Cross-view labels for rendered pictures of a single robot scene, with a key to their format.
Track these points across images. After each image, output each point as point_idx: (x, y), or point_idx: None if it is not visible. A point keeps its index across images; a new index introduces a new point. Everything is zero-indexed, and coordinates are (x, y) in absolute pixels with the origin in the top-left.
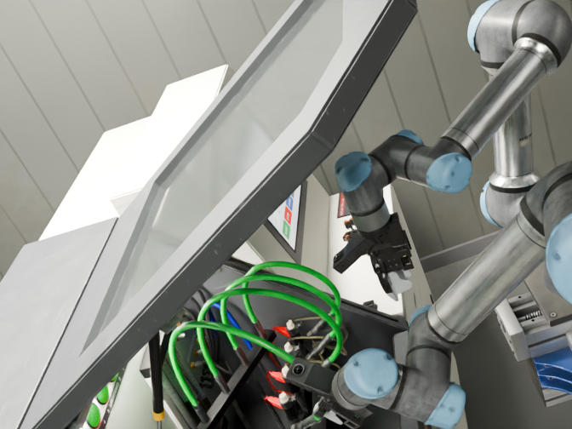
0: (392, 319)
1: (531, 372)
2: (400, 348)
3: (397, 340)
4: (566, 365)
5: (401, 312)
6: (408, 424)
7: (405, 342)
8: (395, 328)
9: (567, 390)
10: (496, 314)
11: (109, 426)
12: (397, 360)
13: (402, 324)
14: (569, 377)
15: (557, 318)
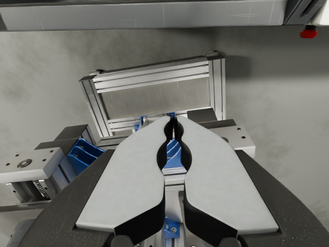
0: (310, 4)
1: (208, 117)
2: (249, 10)
3: (270, 6)
4: (173, 160)
5: (319, 21)
6: (105, 16)
7: (258, 19)
8: (293, 6)
9: (174, 140)
10: (242, 138)
11: None
12: (226, 4)
13: (296, 18)
14: (174, 151)
15: (179, 202)
